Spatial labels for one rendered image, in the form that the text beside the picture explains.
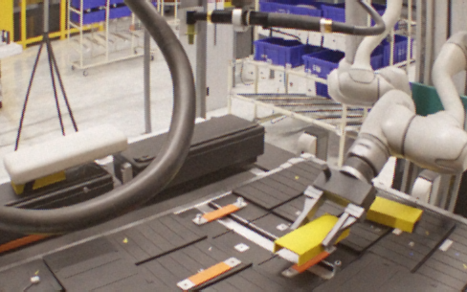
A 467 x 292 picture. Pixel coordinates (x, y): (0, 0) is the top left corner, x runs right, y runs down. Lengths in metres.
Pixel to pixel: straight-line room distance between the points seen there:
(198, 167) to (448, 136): 0.69
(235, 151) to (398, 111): 0.54
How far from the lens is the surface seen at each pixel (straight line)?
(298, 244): 0.95
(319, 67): 3.53
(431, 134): 0.99
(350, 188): 0.99
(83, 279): 0.96
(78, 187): 1.13
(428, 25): 2.20
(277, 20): 1.36
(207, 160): 1.32
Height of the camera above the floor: 1.60
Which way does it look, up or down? 22 degrees down
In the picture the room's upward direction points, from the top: 1 degrees clockwise
